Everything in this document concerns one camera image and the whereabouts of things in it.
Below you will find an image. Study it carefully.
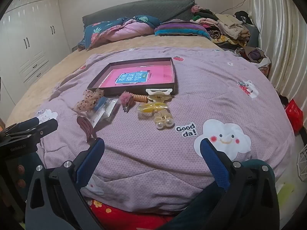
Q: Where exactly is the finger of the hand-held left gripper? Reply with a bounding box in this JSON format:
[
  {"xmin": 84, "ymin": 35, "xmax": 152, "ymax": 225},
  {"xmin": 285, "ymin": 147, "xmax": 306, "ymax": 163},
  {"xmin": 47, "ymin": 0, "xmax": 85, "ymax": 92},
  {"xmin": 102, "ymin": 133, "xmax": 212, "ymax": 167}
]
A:
[
  {"xmin": 6, "ymin": 117, "xmax": 41, "ymax": 135},
  {"xmin": 13, "ymin": 119, "xmax": 59, "ymax": 146}
]

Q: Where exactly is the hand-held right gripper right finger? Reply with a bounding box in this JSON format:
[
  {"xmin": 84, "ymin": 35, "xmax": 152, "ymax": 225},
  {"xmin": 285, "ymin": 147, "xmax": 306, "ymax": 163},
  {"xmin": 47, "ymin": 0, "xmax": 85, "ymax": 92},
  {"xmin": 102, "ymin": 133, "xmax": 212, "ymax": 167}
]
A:
[{"xmin": 200, "ymin": 138, "xmax": 280, "ymax": 230}]

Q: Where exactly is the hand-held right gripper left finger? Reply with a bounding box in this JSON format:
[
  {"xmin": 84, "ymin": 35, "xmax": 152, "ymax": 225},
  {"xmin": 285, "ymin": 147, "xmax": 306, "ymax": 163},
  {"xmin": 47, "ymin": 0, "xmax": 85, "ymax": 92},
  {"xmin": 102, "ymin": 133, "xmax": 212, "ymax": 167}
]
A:
[{"xmin": 25, "ymin": 138, "xmax": 106, "ymax": 230}]

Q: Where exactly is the polka dot bow hair clip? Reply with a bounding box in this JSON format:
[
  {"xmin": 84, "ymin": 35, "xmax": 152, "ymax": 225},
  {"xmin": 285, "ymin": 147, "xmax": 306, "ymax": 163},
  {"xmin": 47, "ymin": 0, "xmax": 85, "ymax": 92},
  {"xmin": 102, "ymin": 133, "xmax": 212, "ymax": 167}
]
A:
[{"xmin": 73, "ymin": 89, "xmax": 105, "ymax": 113}]

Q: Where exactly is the blue card packet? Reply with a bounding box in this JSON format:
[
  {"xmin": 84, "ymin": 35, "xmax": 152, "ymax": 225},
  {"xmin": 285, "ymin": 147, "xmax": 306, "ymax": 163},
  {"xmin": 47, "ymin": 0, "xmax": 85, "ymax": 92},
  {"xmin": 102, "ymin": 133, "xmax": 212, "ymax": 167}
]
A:
[{"xmin": 93, "ymin": 97, "xmax": 109, "ymax": 112}]

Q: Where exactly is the white packet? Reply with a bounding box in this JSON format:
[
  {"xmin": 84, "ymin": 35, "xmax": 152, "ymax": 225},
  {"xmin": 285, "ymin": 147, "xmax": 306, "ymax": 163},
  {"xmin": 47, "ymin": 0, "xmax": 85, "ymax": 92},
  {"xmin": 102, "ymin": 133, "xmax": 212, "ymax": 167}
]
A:
[{"xmin": 108, "ymin": 99, "xmax": 121, "ymax": 117}]

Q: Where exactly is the yellow hair clips packet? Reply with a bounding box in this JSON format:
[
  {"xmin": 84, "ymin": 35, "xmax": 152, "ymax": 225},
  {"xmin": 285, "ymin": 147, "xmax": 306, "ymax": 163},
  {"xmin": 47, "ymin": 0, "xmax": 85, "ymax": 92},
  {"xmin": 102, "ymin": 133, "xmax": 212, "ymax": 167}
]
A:
[{"xmin": 137, "ymin": 102, "xmax": 168, "ymax": 118}]

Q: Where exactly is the dark cardboard box tray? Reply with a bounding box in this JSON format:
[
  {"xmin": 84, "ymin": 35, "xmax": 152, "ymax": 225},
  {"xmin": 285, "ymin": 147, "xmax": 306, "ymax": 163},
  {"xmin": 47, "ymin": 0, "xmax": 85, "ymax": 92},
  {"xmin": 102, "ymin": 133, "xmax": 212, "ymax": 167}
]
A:
[{"xmin": 87, "ymin": 57, "xmax": 177, "ymax": 97}]

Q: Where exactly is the maroon snap hair clip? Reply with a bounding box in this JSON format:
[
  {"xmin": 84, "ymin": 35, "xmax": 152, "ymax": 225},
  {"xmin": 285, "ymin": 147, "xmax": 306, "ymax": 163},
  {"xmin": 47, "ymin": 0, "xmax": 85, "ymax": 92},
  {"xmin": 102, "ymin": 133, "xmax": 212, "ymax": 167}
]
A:
[{"xmin": 77, "ymin": 116, "xmax": 98, "ymax": 145}]

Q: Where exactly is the clear plastic packet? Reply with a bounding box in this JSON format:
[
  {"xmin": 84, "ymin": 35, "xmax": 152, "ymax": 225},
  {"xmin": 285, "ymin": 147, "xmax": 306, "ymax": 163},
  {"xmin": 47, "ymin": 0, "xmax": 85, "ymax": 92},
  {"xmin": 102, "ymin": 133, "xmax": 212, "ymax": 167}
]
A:
[{"xmin": 92, "ymin": 109, "xmax": 116, "ymax": 128}]

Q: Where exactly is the purple printed blanket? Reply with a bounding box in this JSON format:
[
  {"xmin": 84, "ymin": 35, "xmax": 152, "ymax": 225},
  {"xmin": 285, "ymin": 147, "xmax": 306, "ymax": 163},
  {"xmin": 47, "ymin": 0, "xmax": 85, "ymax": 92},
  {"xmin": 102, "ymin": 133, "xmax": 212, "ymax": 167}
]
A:
[{"xmin": 36, "ymin": 47, "xmax": 295, "ymax": 215}]

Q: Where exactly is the dark teal clothing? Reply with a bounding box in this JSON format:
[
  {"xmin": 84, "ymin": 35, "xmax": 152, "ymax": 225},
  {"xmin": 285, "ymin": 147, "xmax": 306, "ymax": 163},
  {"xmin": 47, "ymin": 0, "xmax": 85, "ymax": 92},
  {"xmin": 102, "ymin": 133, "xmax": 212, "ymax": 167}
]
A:
[{"xmin": 165, "ymin": 159, "xmax": 275, "ymax": 230}]

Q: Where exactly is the red floral cloth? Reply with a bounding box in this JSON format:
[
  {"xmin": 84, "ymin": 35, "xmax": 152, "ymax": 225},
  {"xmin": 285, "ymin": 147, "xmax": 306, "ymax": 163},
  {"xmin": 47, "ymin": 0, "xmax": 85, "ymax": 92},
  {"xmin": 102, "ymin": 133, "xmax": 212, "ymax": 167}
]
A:
[{"xmin": 86, "ymin": 198, "xmax": 175, "ymax": 224}]

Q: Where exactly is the pearl hair clip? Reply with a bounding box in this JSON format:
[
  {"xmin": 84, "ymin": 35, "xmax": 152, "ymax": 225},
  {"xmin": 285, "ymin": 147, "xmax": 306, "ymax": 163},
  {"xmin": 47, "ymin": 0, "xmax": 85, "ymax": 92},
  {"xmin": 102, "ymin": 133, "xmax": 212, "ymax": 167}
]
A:
[{"xmin": 153, "ymin": 111, "xmax": 174, "ymax": 130}]

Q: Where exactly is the white wardrobe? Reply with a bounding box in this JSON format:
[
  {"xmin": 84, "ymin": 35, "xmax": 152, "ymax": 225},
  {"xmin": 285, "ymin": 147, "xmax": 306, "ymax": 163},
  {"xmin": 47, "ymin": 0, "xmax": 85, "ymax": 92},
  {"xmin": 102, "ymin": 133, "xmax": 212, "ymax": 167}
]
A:
[{"xmin": 0, "ymin": 0, "xmax": 72, "ymax": 112}]

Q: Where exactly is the yellow hair claw clip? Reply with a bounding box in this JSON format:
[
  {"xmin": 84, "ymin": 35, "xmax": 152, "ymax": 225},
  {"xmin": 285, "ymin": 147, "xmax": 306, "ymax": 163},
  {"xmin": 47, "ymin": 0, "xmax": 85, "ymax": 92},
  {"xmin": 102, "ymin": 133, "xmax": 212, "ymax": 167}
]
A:
[{"xmin": 147, "ymin": 94, "xmax": 172, "ymax": 104}]

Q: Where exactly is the white hair claw clip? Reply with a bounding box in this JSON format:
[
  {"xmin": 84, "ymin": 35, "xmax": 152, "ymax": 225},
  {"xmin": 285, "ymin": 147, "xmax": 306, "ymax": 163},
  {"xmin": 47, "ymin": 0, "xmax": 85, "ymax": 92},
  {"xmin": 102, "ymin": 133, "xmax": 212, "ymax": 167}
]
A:
[{"xmin": 145, "ymin": 88, "xmax": 173, "ymax": 97}]

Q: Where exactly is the red bag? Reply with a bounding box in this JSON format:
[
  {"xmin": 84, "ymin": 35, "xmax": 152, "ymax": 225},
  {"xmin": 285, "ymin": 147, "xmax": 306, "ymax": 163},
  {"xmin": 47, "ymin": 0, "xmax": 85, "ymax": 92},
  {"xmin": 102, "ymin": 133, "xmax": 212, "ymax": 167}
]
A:
[{"xmin": 285, "ymin": 99, "xmax": 304, "ymax": 135}]

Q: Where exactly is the bag of clothes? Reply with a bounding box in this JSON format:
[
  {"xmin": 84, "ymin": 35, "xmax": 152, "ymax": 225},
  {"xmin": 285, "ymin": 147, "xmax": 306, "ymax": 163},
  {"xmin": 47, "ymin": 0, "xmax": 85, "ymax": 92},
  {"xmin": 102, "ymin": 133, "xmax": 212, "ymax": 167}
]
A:
[{"xmin": 235, "ymin": 47, "xmax": 271, "ymax": 69}]

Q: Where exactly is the floral pink and blue quilt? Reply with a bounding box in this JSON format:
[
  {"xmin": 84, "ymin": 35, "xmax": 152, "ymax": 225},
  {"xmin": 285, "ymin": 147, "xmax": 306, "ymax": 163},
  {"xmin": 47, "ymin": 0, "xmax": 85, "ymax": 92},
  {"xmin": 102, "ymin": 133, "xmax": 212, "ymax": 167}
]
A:
[{"xmin": 77, "ymin": 16, "xmax": 162, "ymax": 51}]

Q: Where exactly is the grey cushion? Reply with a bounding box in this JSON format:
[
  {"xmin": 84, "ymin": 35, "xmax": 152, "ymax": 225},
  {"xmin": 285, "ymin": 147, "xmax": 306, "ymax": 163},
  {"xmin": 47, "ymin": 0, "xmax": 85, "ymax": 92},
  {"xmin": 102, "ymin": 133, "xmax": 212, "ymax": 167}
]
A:
[{"xmin": 246, "ymin": 25, "xmax": 261, "ymax": 49}]

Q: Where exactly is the striped pillow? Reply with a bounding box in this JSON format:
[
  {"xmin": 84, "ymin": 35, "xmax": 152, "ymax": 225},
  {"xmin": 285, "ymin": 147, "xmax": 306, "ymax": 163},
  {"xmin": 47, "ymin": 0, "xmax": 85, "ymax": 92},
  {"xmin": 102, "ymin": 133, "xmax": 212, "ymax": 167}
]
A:
[{"xmin": 155, "ymin": 21, "xmax": 212, "ymax": 40}]

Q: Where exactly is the pile of clothes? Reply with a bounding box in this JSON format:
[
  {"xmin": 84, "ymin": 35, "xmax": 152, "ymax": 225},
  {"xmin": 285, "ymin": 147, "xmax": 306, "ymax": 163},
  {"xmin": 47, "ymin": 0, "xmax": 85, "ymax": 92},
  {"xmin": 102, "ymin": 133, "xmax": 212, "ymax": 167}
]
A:
[{"xmin": 191, "ymin": 5, "xmax": 251, "ymax": 49}]

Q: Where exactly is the black cloth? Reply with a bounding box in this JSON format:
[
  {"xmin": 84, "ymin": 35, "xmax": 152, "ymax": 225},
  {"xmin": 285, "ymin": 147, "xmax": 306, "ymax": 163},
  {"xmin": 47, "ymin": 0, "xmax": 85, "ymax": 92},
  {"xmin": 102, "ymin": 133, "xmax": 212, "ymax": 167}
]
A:
[{"xmin": 234, "ymin": 11, "xmax": 255, "ymax": 26}]

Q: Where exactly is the cream curtain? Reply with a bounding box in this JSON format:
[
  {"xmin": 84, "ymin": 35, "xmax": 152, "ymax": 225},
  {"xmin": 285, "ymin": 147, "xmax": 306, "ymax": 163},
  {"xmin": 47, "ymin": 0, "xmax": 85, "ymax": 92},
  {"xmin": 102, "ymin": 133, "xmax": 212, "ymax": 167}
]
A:
[{"xmin": 247, "ymin": 0, "xmax": 307, "ymax": 102}]

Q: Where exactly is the grey bed headboard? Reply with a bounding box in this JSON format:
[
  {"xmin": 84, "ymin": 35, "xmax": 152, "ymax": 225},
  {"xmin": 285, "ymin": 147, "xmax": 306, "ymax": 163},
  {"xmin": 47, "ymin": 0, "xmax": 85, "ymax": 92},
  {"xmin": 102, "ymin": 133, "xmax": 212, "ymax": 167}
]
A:
[{"xmin": 82, "ymin": 0, "xmax": 196, "ymax": 27}]

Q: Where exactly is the orange spiral hair tie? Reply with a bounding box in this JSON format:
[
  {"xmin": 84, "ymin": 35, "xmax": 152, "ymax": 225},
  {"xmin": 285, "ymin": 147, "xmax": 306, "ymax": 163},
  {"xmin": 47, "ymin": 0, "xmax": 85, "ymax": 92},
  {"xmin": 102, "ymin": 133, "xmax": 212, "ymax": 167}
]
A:
[{"xmin": 133, "ymin": 93, "xmax": 148, "ymax": 103}]

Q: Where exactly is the white wire basket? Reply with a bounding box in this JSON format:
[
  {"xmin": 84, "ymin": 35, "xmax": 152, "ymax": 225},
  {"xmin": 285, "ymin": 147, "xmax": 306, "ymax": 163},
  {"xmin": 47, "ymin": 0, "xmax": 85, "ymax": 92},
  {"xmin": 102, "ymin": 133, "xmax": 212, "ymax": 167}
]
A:
[{"xmin": 296, "ymin": 144, "xmax": 307, "ymax": 183}]

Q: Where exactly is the wall cable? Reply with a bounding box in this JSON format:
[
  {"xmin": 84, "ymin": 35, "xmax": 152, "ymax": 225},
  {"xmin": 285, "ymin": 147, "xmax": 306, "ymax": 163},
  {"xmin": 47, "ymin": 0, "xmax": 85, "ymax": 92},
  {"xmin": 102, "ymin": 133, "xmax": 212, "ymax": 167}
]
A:
[{"xmin": 220, "ymin": 0, "xmax": 250, "ymax": 14}]

